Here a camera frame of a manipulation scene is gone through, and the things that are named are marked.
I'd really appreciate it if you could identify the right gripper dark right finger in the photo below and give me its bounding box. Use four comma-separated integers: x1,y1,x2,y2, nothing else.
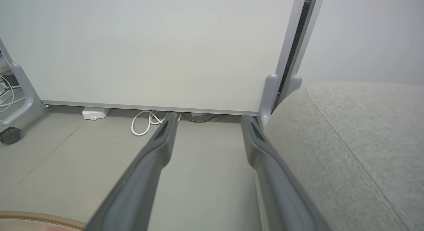
241,114,332,231

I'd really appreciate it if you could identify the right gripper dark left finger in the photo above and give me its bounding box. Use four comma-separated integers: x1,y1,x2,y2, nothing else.
84,112,179,231

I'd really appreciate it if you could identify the grey fabric sofa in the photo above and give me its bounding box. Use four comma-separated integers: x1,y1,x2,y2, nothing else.
254,81,424,231

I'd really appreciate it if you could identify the white power adapter box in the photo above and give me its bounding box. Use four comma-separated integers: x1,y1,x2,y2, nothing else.
81,107,110,121

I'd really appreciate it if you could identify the grey partition leg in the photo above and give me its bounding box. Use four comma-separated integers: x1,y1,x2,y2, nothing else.
258,73,279,129
286,74,303,100
0,62,44,133

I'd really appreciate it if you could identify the beige plastic laundry basket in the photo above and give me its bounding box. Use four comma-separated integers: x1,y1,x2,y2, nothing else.
0,210,86,231

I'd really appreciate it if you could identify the wide white partition panel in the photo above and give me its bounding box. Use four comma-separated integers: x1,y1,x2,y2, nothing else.
0,0,308,116

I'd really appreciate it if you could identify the black caster wheel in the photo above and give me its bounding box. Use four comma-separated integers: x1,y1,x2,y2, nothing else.
0,126,22,145

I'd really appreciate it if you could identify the narrow white partition panel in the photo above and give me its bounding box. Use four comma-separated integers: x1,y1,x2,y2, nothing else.
296,0,424,87

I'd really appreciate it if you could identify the coiled white cable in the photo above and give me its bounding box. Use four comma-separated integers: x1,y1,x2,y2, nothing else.
131,110,182,137

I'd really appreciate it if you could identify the black floor cable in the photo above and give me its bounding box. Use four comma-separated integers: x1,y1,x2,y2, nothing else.
181,112,218,123

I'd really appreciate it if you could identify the long white floor cable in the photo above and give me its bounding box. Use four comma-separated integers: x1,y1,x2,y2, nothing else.
0,75,26,113

